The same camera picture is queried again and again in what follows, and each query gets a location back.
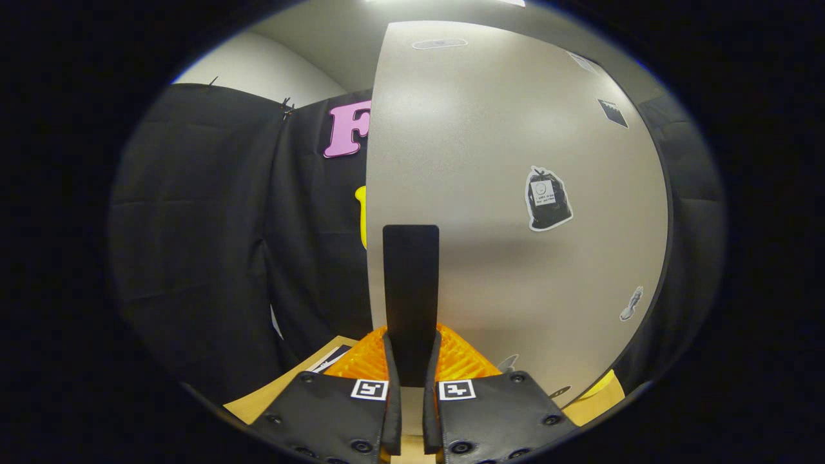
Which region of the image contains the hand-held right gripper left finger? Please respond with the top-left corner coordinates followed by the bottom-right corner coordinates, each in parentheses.
top-left (248, 325), bottom-right (402, 464)

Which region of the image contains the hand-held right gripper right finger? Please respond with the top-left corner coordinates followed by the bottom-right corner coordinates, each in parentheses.
top-left (422, 324), bottom-right (581, 464)

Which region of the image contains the black door handle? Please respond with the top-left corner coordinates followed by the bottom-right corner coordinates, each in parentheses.
top-left (382, 224), bottom-right (440, 387)

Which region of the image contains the grey cabinet door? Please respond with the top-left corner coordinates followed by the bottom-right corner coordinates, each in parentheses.
top-left (364, 19), bottom-right (674, 408)

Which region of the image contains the white book with dark photo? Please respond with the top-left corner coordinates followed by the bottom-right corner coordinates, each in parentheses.
top-left (307, 343), bottom-right (354, 374)

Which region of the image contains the black backdrop cloth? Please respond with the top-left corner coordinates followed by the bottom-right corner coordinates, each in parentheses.
top-left (108, 82), bottom-right (728, 407)

